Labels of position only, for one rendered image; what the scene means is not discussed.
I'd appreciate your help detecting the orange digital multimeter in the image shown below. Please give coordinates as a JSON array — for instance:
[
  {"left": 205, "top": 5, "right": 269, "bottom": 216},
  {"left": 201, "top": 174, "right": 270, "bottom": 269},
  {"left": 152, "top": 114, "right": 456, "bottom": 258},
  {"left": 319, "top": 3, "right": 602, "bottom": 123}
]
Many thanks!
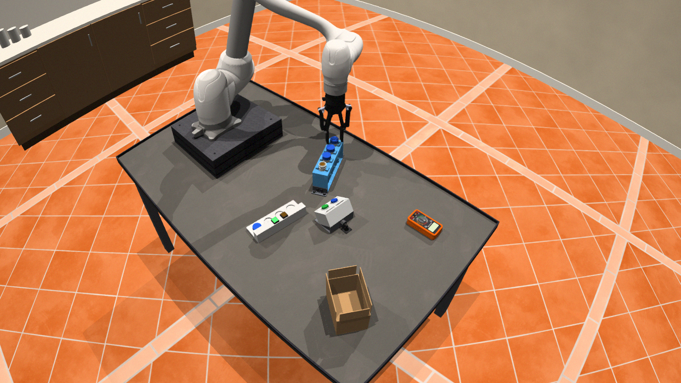
[{"left": 407, "top": 210, "right": 443, "bottom": 240}]

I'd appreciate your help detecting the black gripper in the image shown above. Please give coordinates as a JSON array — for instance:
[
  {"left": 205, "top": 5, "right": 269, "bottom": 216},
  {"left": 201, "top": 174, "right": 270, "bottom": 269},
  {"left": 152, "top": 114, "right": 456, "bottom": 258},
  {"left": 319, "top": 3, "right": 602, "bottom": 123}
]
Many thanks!
[{"left": 318, "top": 94, "right": 352, "bottom": 144}]

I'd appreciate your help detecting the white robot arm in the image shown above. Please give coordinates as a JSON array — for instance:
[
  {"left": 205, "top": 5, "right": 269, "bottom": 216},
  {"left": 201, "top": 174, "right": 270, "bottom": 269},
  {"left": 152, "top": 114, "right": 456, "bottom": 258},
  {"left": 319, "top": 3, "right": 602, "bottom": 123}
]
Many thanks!
[{"left": 192, "top": 0, "right": 363, "bottom": 141}]

